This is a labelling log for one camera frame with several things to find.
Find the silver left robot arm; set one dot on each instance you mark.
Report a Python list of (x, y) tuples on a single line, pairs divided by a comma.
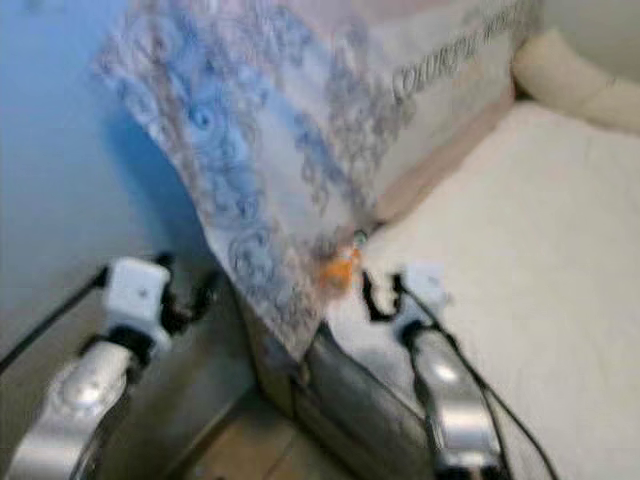
[(75, 405)]

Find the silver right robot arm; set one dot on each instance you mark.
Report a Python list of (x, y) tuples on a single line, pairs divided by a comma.
[(455, 400)]

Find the grey bed base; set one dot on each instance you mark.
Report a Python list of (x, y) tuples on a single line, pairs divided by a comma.
[(360, 420)]

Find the white quilted mattress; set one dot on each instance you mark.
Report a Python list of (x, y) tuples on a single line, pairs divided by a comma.
[(530, 270)]

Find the cream knotted bolster pillow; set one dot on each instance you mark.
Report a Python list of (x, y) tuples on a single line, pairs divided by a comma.
[(575, 75)]

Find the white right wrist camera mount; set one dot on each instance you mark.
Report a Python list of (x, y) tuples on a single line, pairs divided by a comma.
[(428, 285)]

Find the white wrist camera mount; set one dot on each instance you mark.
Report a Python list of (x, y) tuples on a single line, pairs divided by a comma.
[(428, 285), (138, 295)]

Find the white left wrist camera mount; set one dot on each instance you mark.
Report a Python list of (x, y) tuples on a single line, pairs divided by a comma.
[(138, 295)]

